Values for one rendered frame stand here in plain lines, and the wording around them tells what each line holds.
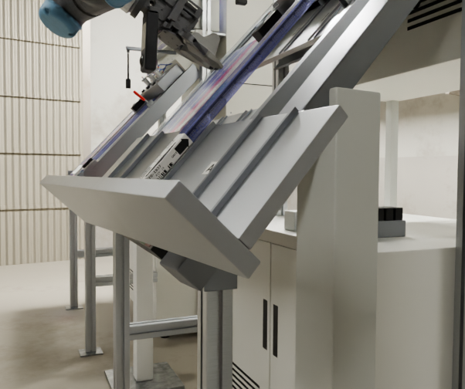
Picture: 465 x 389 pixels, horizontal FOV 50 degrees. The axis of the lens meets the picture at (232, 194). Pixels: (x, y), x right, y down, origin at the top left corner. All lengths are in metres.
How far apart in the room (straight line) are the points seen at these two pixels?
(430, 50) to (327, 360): 0.89
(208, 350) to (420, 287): 0.42
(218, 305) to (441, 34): 0.81
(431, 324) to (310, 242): 0.52
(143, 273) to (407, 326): 1.07
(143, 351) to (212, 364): 1.15
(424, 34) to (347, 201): 0.84
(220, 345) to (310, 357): 0.23
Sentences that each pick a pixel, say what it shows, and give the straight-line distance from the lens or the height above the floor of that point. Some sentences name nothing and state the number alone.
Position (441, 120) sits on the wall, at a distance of 4.41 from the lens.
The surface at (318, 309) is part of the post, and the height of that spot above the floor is 0.62.
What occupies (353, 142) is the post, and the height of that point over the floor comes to 0.78.
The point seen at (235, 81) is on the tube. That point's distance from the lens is 0.45.
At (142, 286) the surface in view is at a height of 0.35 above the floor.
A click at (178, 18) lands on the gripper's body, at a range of 1.07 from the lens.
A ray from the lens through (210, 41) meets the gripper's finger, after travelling 1.08.
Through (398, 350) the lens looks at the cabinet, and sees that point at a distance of 0.96.
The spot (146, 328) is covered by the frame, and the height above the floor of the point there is 0.31.
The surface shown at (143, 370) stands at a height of 0.05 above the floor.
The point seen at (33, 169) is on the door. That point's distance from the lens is 4.38.
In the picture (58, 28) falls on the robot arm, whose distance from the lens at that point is 1.00.
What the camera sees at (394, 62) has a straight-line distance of 1.35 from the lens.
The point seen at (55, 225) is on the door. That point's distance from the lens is 4.43.
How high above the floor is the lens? 0.75
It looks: 3 degrees down
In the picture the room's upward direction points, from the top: straight up
